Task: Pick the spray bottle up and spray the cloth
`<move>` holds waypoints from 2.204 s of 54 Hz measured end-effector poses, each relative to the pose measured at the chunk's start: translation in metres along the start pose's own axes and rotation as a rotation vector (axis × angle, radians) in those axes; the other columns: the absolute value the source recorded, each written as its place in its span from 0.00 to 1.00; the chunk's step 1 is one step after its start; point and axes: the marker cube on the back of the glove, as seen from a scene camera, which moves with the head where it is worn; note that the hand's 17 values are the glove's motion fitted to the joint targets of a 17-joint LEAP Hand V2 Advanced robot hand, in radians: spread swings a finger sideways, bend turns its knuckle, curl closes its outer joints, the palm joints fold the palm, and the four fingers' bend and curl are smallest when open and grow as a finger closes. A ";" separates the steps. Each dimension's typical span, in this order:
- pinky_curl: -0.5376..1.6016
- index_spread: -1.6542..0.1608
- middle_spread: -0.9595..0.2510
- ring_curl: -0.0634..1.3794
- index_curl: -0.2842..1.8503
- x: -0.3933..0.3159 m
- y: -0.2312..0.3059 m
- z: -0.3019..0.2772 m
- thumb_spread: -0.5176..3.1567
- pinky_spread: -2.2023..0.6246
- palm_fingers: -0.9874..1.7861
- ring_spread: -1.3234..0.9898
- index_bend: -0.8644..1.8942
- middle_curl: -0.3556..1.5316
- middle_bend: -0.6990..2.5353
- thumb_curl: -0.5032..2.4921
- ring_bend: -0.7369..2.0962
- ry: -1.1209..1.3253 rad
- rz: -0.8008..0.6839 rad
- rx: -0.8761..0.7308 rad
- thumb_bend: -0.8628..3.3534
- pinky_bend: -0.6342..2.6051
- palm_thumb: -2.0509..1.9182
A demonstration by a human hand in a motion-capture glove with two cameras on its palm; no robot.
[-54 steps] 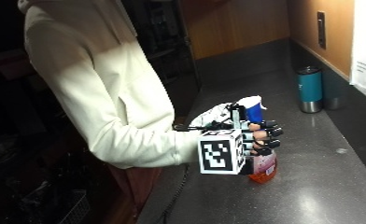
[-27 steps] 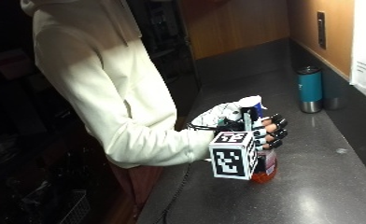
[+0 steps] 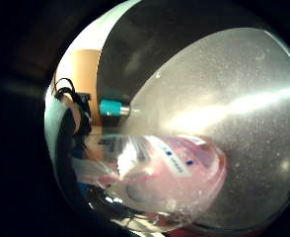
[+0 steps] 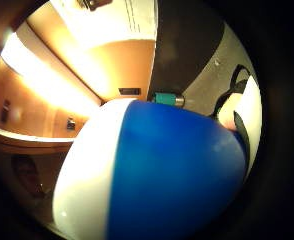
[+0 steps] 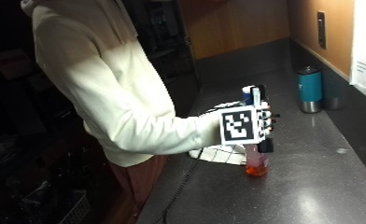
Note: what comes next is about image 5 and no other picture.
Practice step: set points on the spray bottle with orange liquid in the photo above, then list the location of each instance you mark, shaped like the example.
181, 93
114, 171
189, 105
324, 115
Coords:
257, 161

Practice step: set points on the white marker cube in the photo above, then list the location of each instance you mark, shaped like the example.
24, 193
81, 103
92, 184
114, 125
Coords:
238, 125

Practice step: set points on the teal steel tumbler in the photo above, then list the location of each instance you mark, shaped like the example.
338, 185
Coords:
310, 87

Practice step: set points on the white checkered cloth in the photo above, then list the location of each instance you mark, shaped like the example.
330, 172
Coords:
221, 155

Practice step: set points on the the person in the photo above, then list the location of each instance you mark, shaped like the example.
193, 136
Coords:
109, 93

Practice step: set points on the dark wall outlet plate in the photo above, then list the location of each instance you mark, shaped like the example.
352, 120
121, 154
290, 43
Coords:
321, 29

